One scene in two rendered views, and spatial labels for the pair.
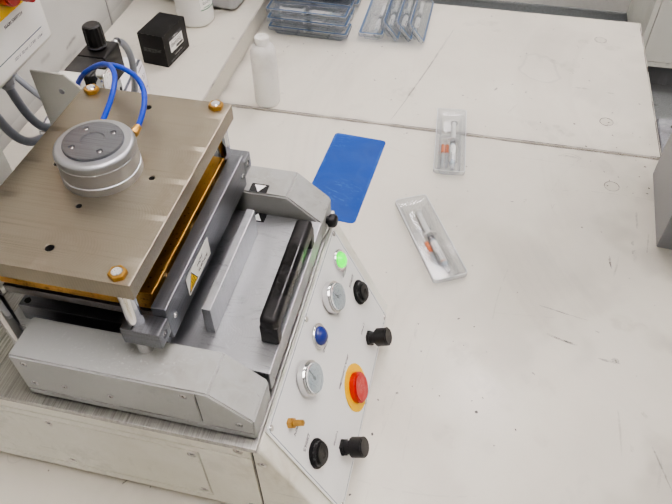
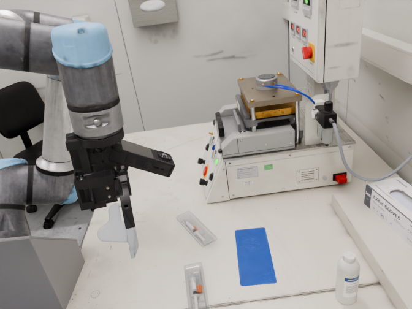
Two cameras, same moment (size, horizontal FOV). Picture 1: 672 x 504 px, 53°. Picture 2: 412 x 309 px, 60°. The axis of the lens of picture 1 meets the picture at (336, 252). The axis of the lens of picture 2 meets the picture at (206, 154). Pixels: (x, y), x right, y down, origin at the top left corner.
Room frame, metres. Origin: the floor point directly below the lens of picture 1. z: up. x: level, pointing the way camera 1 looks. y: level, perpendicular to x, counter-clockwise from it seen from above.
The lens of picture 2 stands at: (1.66, -0.29, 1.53)
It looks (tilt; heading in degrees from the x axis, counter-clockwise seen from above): 28 degrees down; 167
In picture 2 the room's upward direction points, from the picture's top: 8 degrees counter-clockwise
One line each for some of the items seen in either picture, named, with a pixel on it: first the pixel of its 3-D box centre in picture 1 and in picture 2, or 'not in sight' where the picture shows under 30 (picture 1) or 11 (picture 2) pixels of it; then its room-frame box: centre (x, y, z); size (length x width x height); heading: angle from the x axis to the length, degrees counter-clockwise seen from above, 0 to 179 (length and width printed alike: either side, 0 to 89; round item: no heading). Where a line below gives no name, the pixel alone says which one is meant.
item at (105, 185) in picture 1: (91, 173); (276, 94); (0.55, 0.26, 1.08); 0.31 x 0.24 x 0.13; 166
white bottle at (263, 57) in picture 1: (264, 70); (347, 276); (1.15, 0.13, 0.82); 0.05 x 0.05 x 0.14
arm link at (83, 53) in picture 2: not in sight; (86, 65); (1.13, -0.32, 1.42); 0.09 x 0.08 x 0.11; 6
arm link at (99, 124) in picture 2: not in sight; (97, 119); (1.14, -0.33, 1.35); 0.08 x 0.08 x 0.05
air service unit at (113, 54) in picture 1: (101, 85); (322, 121); (0.77, 0.31, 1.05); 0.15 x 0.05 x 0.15; 166
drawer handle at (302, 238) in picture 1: (288, 277); (219, 123); (0.48, 0.05, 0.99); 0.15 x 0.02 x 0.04; 166
